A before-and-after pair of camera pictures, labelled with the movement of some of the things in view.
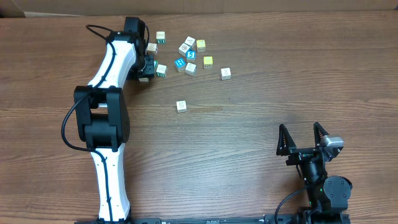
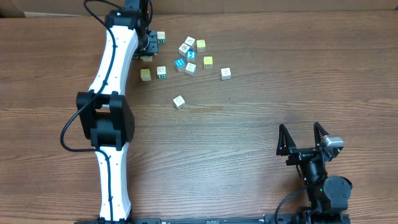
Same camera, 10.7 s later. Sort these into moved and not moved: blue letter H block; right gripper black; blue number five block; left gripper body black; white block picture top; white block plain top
Moved: white block plain top; left gripper body black
Not moved: blue number five block; right gripper black; blue letter H block; white block picture top
